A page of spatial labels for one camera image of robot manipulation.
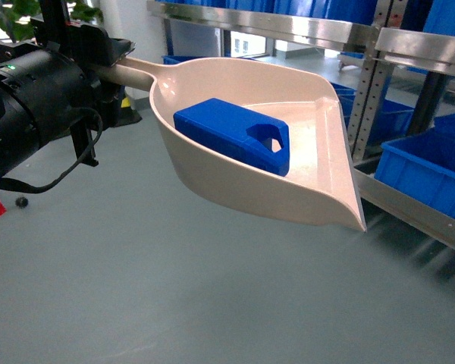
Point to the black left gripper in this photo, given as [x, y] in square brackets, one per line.
[66, 94]

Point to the stainless steel shelf rack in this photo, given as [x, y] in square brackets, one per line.
[384, 47]

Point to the beige plastic dustpan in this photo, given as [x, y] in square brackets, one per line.
[319, 187]

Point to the blue plastic part block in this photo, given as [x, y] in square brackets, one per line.
[247, 136]

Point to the potted green plant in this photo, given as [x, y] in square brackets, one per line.
[15, 16]

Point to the blue bin on shelf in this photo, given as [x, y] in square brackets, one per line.
[422, 167]

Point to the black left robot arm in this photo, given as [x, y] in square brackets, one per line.
[16, 123]

